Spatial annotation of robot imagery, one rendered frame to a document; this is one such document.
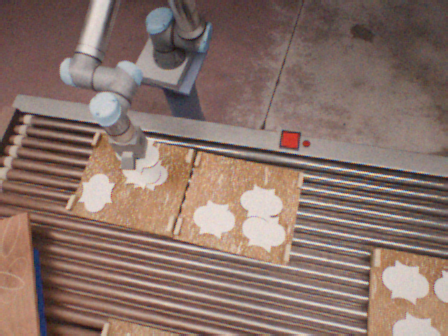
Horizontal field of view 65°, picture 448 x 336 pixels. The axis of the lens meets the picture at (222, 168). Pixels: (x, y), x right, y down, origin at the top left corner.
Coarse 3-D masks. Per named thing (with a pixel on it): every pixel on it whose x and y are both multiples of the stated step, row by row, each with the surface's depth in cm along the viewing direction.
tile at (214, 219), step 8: (208, 200) 128; (200, 208) 127; (208, 208) 127; (216, 208) 127; (224, 208) 126; (200, 216) 126; (208, 216) 126; (216, 216) 125; (224, 216) 125; (232, 216) 125; (200, 224) 125; (208, 224) 125; (216, 224) 124; (224, 224) 124; (232, 224) 124; (200, 232) 124; (208, 232) 124; (216, 232) 123
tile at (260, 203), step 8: (248, 192) 128; (256, 192) 128; (264, 192) 127; (272, 192) 127; (248, 200) 126; (256, 200) 126; (264, 200) 126; (272, 200) 126; (280, 200) 126; (248, 208) 125; (256, 208) 125; (264, 208) 125; (272, 208) 124; (280, 208) 124; (248, 216) 123; (256, 216) 124; (264, 216) 123
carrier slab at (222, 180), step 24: (216, 168) 134; (240, 168) 133; (264, 168) 132; (192, 192) 131; (216, 192) 130; (240, 192) 129; (288, 192) 128; (192, 216) 127; (240, 216) 126; (288, 216) 125; (192, 240) 124; (216, 240) 123; (240, 240) 123; (288, 240) 122
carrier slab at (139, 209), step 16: (160, 144) 139; (96, 160) 138; (112, 160) 138; (176, 160) 136; (192, 160) 136; (112, 176) 135; (176, 176) 133; (80, 192) 134; (112, 192) 133; (128, 192) 132; (144, 192) 132; (160, 192) 131; (176, 192) 131; (80, 208) 131; (112, 208) 130; (128, 208) 130; (144, 208) 129; (160, 208) 129; (176, 208) 129; (128, 224) 128; (144, 224) 127; (160, 224) 127
